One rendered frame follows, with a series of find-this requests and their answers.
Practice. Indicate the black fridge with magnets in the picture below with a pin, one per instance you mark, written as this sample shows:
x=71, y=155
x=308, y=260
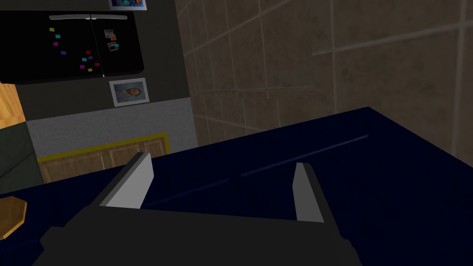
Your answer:
x=70, y=48

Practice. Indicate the brown wooden knob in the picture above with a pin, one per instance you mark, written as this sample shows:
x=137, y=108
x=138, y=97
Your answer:
x=11, y=216

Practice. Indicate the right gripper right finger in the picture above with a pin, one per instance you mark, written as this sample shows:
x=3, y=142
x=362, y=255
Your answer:
x=307, y=197

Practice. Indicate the framed portrait picture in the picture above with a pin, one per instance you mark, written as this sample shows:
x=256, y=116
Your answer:
x=129, y=92

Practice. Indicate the framed blue picture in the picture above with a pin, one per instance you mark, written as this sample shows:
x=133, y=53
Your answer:
x=127, y=3

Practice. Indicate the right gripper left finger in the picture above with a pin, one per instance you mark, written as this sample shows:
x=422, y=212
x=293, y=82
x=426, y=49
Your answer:
x=131, y=184

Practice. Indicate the wooden door with yellow frame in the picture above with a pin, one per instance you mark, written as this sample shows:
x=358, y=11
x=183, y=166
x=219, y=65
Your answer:
x=107, y=157

